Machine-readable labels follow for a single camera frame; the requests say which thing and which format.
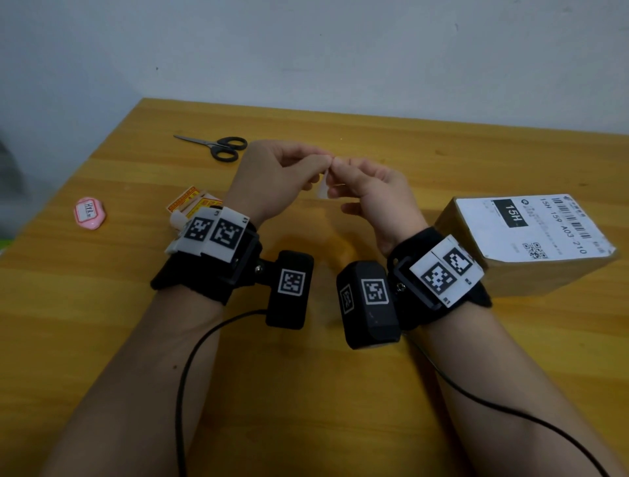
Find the person's right hand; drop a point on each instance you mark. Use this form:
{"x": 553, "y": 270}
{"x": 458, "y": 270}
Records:
{"x": 388, "y": 206}

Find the person's left hand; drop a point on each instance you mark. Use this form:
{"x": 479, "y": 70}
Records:
{"x": 270, "y": 177}

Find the stack of yellow stickers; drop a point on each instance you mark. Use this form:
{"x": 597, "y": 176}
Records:
{"x": 189, "y": 199}

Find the brown cardboard box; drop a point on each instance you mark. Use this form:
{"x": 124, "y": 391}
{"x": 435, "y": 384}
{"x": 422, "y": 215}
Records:
{"x": 516, "y": 231}

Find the person's left forearm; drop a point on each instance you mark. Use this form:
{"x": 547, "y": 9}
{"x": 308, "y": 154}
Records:
{"x": 132, "y": 383}

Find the person's right forearm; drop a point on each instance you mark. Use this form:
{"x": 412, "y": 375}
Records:
{"x": 491, "y": 383}

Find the grey curtain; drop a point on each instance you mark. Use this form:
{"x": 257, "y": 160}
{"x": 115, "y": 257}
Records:
{"x": 7, "y": 182}

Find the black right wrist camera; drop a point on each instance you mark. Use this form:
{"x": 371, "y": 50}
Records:
{"x": 368, "y": 324}

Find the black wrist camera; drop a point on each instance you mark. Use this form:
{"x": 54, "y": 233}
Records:
{"x": 368, "y": 324}
{"x": 290, "y": 309}

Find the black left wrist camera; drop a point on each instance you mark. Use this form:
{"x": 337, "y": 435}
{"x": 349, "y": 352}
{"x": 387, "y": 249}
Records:
{"x": 290, "y": 309}

